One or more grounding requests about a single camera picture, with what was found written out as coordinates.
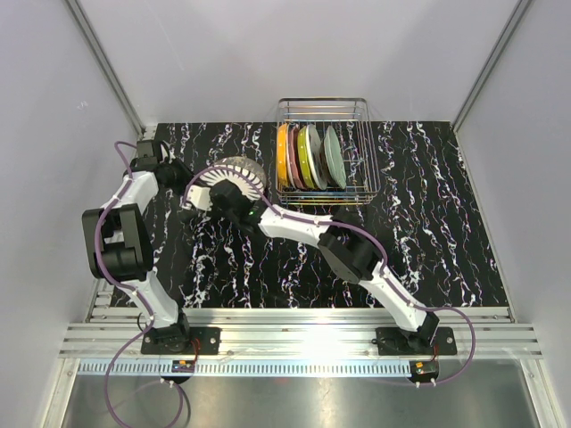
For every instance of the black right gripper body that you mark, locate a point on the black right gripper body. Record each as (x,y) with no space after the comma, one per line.
(219,214)

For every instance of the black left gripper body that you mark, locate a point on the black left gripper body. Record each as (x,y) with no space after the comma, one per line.
(177,176)

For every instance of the white blue striped plate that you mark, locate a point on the white blue striped plate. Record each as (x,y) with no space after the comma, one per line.
(250,181)

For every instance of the grey reindeer snowflake plate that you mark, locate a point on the grey reindeer snowflake plate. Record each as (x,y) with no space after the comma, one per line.
(249,165)

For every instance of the pink polka dot plate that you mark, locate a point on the pink polka dot plate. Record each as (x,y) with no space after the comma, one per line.
(299,184)

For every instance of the yellow polka dot plate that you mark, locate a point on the yellow polka dot plate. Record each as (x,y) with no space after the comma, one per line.
(281,160)

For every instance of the lime green polka dot plate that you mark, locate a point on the lime green polka dot plate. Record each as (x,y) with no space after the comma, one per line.
(303,151)

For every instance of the white watermelon pattern plate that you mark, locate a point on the white watermelon pattern plate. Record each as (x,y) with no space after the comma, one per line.
(316,167)

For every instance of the mint green floral plate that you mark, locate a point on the mint green floral plate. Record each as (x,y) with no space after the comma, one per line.
(334,158)

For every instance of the red floral plate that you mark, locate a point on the red floral plate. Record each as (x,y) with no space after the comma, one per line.
(325,170)

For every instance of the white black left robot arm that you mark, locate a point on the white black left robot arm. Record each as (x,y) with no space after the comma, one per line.
(119,248)

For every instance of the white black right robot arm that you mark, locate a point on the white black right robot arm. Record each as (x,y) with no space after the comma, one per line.
(352,253)

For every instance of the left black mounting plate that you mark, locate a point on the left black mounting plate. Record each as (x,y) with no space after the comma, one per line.
(175,341)

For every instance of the black mounting plate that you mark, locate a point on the black mounting plate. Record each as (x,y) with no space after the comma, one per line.
(175,341)
(392,341)

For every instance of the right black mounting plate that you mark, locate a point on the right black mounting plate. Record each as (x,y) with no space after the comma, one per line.
(392,341)

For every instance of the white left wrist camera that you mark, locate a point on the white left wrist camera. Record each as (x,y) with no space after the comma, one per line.
(168,157)

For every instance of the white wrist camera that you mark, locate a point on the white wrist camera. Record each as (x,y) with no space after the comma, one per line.
(197,197)
(168,157)

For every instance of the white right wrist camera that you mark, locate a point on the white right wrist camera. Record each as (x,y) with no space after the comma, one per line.
(197,197)

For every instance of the left aluminium frame post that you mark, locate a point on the left aluminium frame post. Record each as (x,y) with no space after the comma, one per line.
(95,47)

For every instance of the aluminium frame post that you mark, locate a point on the aluminium frame post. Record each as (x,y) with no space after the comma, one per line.
(95,47)
(500,46)

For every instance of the metal wire dish rack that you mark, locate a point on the metal wire dish rack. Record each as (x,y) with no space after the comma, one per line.
(349,118)

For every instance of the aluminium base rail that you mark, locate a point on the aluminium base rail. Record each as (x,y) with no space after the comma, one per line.
(321,334)

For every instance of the white slotted cable duct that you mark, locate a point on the white slotted cable duct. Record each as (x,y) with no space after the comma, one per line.
(246,368)

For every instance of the right aluminium frame post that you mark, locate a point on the right aluminium frame post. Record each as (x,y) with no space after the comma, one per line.
(500,46)

